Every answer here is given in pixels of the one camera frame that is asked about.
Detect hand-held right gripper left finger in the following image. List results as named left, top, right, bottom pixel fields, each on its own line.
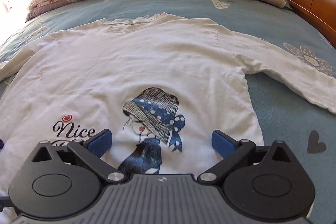
left=24, top=129, right=127, bottom=185

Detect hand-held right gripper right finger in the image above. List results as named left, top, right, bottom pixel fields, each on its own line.
left=197, top=129, right=298, bottom=185

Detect white printed shirt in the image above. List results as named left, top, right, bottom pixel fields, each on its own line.
left=0, top=12, right=336, bottom=195

